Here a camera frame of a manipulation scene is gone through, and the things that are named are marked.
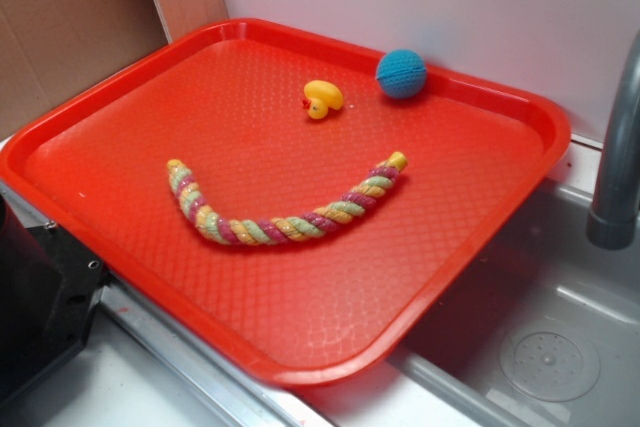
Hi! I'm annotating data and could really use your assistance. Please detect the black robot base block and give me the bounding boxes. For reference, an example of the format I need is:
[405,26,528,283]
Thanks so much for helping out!
[1,200,104,406]

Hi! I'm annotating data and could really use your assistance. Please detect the blue knitted ball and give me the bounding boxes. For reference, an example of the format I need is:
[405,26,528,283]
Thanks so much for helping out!
[376,49,427,99]

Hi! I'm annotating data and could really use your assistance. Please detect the red plastic tray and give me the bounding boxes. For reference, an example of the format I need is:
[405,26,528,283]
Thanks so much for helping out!
[1,19,570,386]

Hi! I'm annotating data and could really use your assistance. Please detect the yellow rubber duck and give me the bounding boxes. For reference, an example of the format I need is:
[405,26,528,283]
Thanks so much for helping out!
[303,80,344,120]

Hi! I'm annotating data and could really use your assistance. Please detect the grey toy sink basin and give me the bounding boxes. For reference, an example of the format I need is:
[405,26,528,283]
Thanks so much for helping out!
[294,177,640,427]

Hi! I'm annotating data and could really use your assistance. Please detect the grey sink faucet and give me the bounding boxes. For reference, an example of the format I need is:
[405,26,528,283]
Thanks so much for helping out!
[587,38,639,250]

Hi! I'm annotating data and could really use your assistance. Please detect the brown cardboard panel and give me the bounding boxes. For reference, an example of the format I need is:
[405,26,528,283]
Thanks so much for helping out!
[1,0,166,138]

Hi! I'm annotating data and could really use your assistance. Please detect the multicolour twisted rope toy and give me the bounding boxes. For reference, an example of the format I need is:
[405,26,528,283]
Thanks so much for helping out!
[166,152,408,247]

